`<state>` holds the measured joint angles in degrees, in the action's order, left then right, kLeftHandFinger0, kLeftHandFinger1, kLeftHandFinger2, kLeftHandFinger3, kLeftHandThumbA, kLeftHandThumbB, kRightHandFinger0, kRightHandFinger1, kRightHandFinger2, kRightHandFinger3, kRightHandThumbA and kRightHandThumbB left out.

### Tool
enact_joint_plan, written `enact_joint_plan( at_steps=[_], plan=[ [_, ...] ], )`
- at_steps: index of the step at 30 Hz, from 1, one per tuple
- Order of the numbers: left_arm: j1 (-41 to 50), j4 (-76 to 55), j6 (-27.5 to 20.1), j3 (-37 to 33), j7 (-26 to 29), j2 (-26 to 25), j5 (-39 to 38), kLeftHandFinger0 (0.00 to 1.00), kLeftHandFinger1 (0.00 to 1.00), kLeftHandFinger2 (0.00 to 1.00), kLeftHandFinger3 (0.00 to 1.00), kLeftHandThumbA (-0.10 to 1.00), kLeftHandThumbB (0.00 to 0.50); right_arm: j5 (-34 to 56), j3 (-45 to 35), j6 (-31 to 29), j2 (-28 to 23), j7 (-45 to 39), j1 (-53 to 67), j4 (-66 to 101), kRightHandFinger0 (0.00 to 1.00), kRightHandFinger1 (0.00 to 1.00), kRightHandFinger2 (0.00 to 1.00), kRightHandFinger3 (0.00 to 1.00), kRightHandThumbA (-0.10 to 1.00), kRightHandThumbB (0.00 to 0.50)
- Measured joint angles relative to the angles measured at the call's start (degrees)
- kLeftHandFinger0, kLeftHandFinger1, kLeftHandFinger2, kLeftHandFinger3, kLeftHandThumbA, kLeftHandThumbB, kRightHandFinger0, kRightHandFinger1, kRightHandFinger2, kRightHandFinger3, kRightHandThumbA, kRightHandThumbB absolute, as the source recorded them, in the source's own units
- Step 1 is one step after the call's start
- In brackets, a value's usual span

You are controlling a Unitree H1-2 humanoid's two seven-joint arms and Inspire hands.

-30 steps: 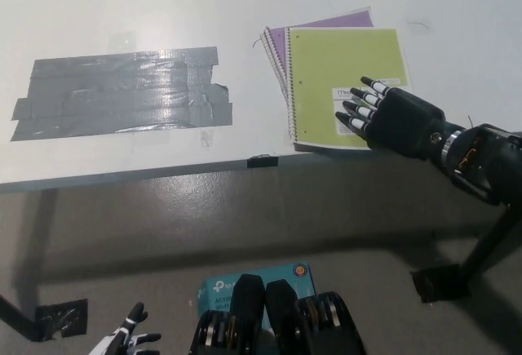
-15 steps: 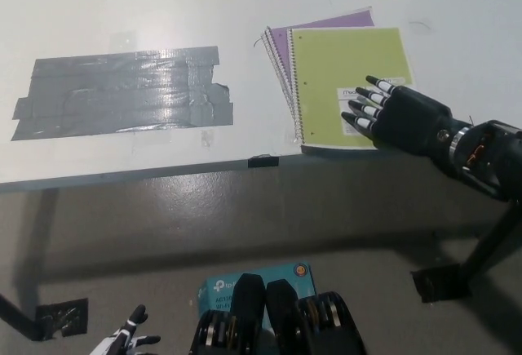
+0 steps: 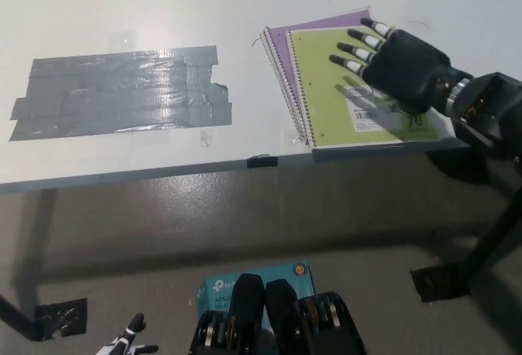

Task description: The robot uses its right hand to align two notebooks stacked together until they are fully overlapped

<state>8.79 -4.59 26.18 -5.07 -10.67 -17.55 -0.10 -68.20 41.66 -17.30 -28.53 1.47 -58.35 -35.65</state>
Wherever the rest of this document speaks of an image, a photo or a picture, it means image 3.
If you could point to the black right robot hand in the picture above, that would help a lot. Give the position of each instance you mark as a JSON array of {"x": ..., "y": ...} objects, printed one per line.
[{"x": 408, "y": 65}]

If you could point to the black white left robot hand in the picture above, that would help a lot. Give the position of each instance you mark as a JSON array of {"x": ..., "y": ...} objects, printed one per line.
[{"x": 130, "y": 336}]

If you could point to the green spiral notebook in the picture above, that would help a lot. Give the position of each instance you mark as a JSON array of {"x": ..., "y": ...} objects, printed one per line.
[{"x": 322, "y": 85}]

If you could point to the black robot body blocks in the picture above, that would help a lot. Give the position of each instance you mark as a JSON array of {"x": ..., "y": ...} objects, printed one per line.
[{"x": 285, "y": 314}]

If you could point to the black floor tape patch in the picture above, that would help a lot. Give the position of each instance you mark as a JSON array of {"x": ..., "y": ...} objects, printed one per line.
[
  {"x": 434, "y": 285},
  {"x": 59, "y": 318}
]

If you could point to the teal router box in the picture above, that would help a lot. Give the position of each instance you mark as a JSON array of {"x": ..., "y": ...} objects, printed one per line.
[{"x": 222, "y": 287}]

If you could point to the black table leg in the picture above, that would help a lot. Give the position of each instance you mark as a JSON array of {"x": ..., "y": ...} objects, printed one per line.
[
  {"x": 489, "y": 253},
  {"x": 14, "y": 316}
]

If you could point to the purple spiral notebook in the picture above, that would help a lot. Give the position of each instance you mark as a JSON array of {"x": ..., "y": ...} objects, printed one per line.
[{"x": 281, "y": 45}]

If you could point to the clear tape piece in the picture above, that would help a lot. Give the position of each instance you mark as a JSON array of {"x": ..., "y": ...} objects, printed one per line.
[
  {"x": 293, "y": 139},
  {"x": 205, "y": 138},
  {"x": 121, "y": 40}
]

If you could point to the grey duct tape patch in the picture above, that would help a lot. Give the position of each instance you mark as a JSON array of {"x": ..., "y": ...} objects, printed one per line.
[{"x": 122, "y": 94}]

